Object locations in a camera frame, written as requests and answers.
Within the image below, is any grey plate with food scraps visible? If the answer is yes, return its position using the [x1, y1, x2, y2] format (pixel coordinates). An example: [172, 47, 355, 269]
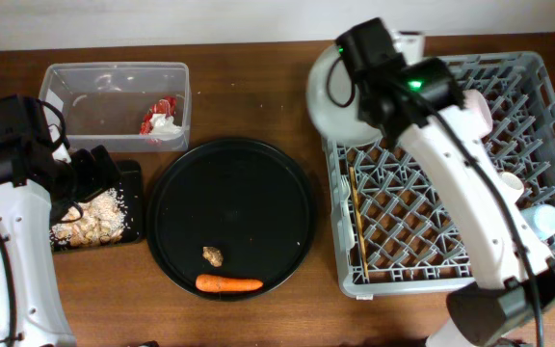
[305, 45, 383, 147]

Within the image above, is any wooden chopstick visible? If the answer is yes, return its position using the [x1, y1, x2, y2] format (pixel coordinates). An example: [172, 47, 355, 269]
[349, 167, 369, 281]

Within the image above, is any pink bowl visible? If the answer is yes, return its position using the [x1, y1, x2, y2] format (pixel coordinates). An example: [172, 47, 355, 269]
[463, 90, 493, 139]

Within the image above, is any red and white wrapper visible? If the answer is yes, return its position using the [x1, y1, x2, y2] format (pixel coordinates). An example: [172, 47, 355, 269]
[139, 96, 182, 143]

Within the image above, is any white plastic fork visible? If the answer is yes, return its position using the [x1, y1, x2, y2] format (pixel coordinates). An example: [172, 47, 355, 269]
[340, 174, 355, 251]

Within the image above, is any cream paper cup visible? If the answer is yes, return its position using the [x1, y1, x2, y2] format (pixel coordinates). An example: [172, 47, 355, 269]
[498, 172, 525, 204]

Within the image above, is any brown walnut piece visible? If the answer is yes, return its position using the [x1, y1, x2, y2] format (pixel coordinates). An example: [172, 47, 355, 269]
[202, 247, 224, 267]

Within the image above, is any orange carrot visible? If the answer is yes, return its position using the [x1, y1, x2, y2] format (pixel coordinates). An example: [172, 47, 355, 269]
[196, 275, 263, 293]

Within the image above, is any light blue plastic cup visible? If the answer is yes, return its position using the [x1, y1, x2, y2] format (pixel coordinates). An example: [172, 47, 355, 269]
[520, 204, 555, 240]

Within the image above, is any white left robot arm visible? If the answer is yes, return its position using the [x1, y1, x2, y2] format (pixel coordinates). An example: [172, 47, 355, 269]
[0, 95, 120, 346]

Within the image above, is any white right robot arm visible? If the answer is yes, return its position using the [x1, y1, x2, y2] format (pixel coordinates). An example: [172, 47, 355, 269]
[335, 18, 555, 346]

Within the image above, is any grey dishwasher rack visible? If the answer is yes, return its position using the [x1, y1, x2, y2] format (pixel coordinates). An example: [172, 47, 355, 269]
[323, 52, 555, 300]

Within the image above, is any black rectangular tray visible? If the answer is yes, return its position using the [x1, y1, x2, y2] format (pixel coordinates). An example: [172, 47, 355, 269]
[50, 160, 145, 254]

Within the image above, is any rice and shell scraps pile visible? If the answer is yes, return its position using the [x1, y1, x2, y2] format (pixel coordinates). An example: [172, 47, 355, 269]
[50, 188, 128, 250]

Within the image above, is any clear plastic bin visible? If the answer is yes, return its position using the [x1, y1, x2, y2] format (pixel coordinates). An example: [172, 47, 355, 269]
[39, 62, 192, 153]

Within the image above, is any round black tray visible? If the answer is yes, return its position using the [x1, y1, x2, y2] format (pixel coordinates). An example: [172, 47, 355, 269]
[145, 138, 316, 302]

